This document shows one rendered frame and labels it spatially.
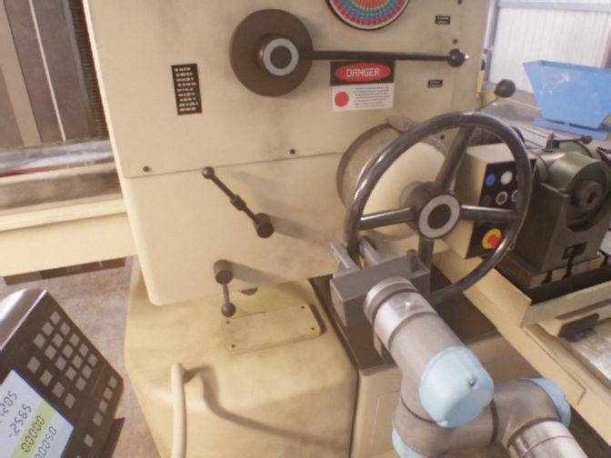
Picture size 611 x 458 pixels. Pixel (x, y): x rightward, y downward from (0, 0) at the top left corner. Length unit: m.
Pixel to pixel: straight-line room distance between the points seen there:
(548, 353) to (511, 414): 0.90
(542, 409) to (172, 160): 0.68
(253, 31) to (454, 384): 0.59
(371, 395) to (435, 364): 1.03
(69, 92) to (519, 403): 1.38
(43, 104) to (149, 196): 0.75
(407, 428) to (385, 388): 0.94
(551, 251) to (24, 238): 1.38
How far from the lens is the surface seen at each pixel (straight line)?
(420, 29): 0.86
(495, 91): 0.99
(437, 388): 0.44
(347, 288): 0.54
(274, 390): 1.30
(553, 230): 1.16
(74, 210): 1.11
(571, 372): 1.42
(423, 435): 0.52
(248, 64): 0.72
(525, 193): 0.81
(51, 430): 0.59
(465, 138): 0.67
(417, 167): 0.78
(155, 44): 0.73
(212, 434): 1.40
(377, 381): 1.41
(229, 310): 0.90
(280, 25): 0.73
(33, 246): 1.22
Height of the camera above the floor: 1.62
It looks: 30 degrees down
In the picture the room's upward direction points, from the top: straight up
